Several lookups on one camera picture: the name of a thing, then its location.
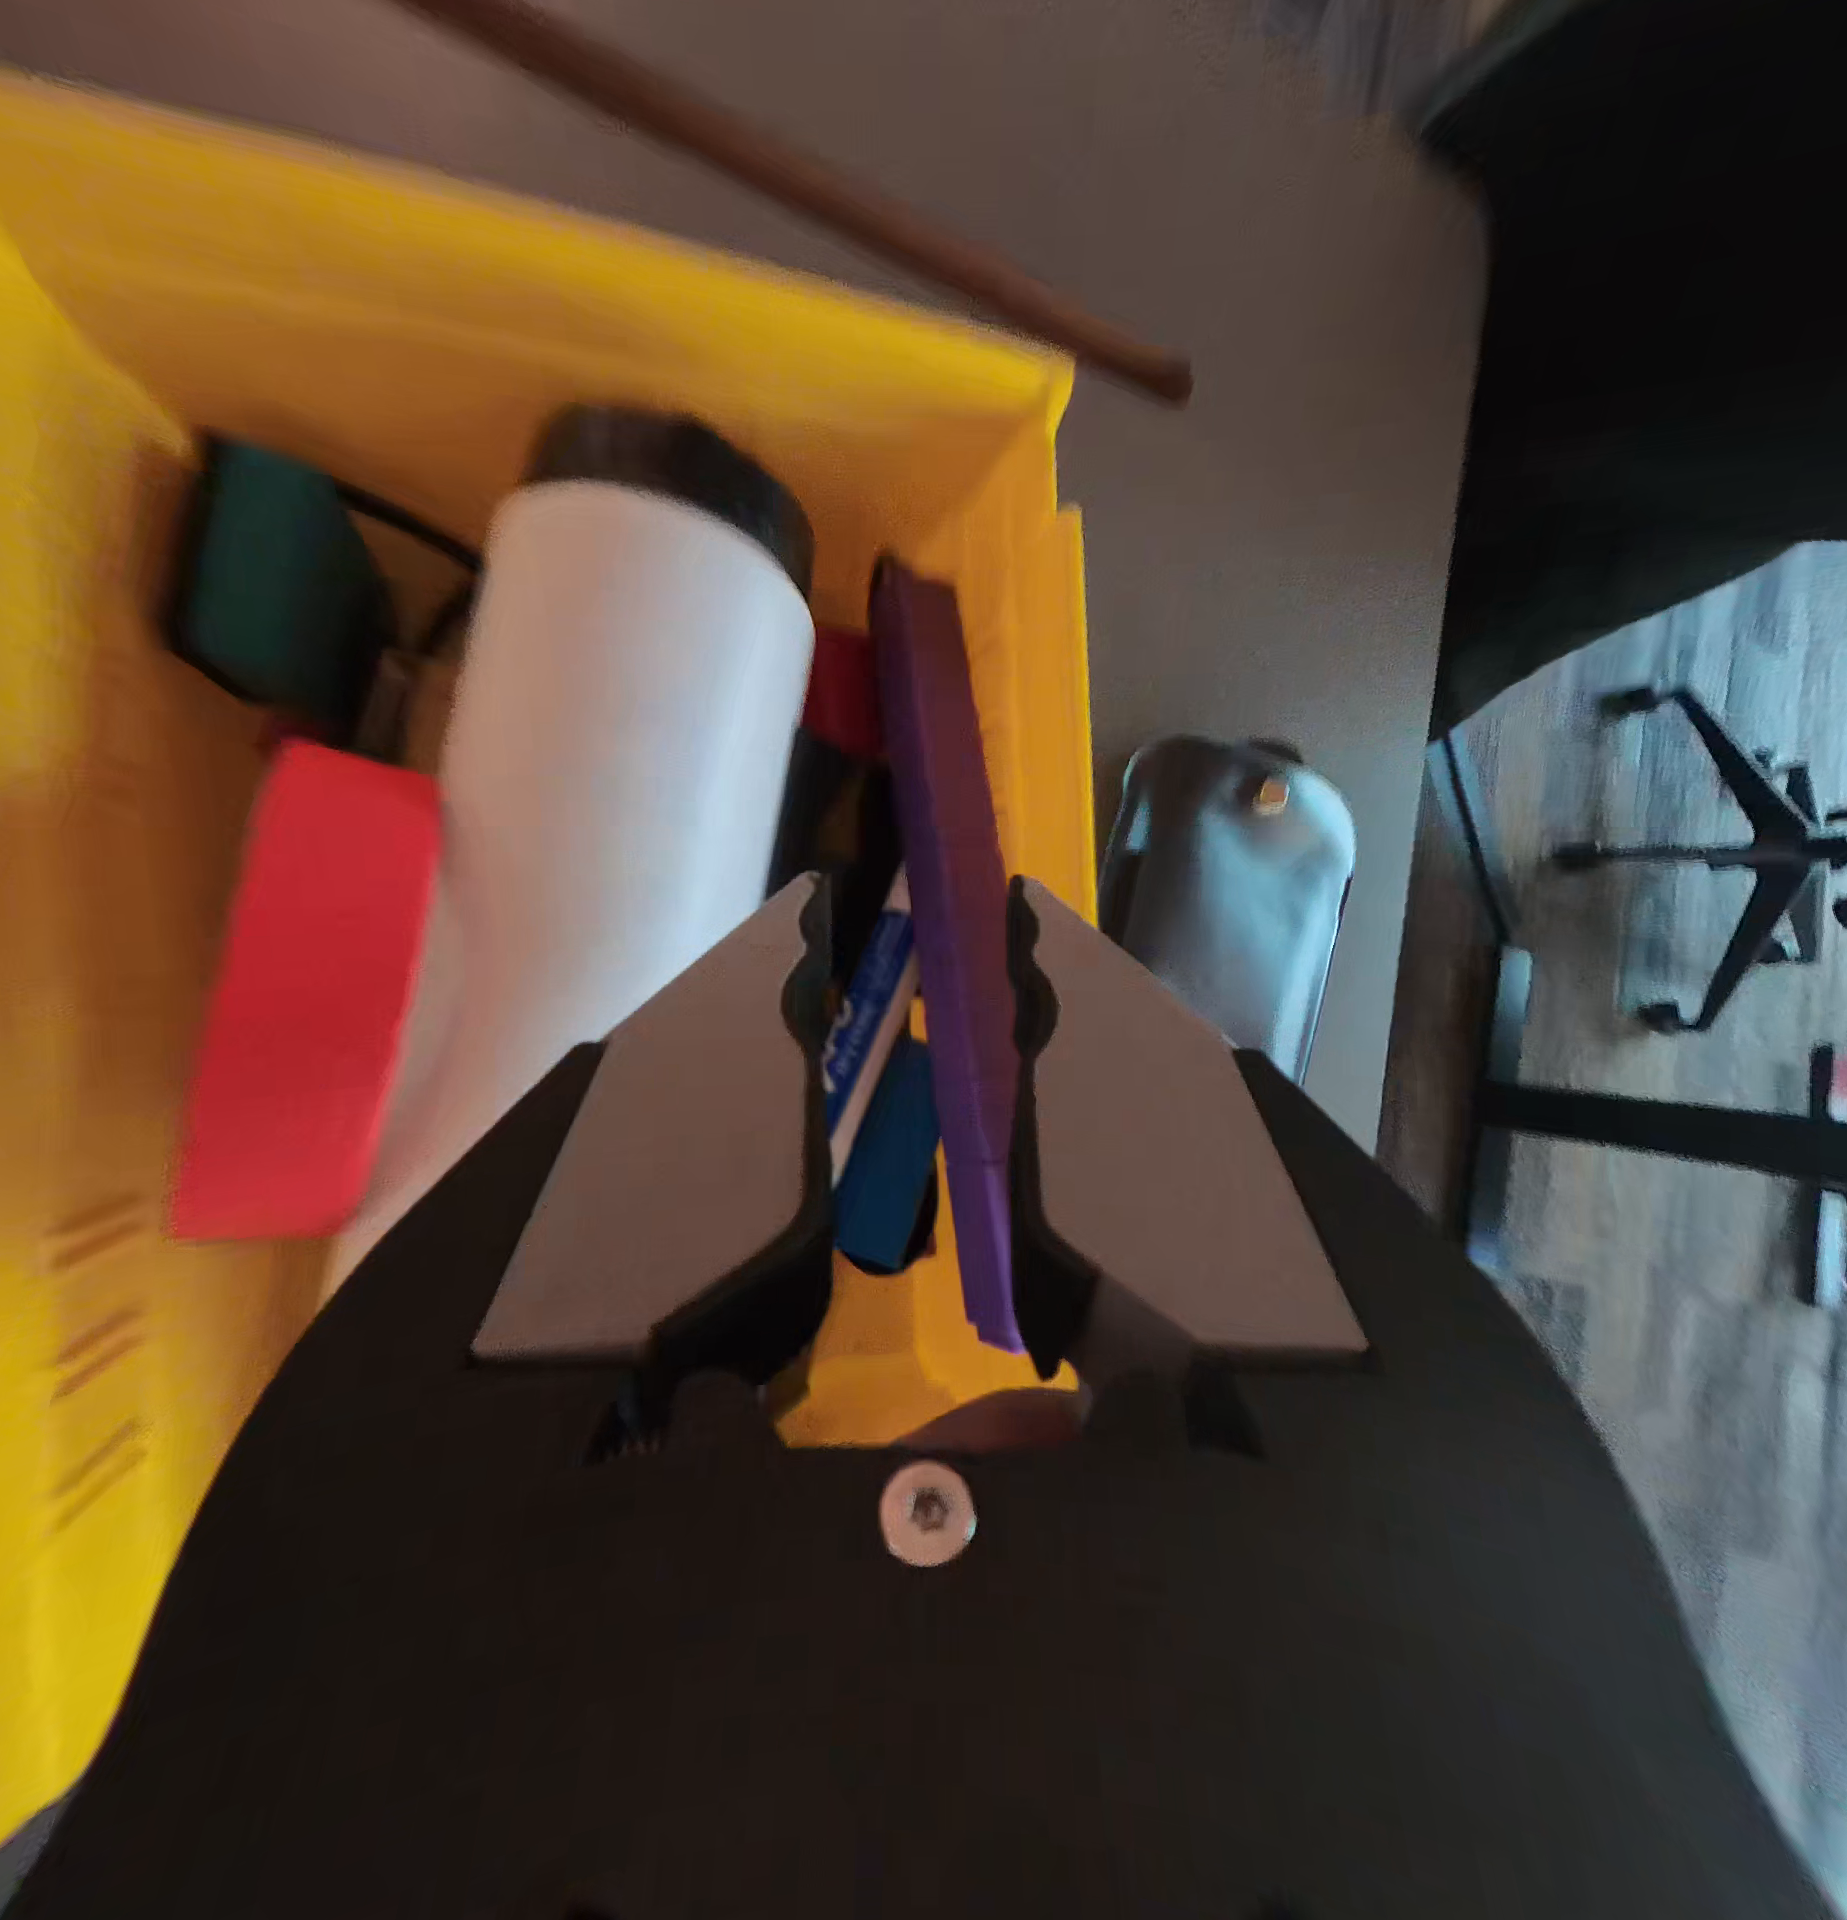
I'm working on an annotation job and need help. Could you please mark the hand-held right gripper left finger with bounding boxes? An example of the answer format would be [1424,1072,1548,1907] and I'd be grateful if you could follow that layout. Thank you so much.
[473,874,839,1393]

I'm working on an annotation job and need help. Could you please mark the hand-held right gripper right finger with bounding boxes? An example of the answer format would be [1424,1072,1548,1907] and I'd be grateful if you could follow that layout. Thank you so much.
[1005,874,1372,1383]

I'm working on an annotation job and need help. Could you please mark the purple block stick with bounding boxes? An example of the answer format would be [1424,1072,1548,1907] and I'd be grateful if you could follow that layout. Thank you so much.
[866,558,1041,1352]

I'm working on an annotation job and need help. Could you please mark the yellow storage bin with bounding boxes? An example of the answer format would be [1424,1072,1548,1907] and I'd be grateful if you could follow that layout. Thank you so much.
[0,60,1101,1854]

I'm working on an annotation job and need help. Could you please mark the blue marker pen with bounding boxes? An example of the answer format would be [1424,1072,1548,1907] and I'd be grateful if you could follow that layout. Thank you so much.
[825,899,944,1278]

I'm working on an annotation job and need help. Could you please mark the silver rounded device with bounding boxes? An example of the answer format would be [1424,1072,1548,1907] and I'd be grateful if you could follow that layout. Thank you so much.
[1098,734,1359,1083]

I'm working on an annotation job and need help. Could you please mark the red tape roll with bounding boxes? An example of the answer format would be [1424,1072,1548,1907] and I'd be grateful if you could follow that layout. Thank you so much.
[170,736,447,1242]

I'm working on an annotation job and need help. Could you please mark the white roll with black cap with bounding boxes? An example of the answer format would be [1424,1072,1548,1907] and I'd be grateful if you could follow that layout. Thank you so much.
[324,404,820,1291]

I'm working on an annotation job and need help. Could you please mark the dark green box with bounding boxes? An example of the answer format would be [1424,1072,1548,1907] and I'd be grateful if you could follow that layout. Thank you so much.
[167,436,397,711]

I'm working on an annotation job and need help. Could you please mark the brown rod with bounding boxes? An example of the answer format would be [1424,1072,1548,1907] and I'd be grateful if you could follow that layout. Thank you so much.
[397,0,1198,409]

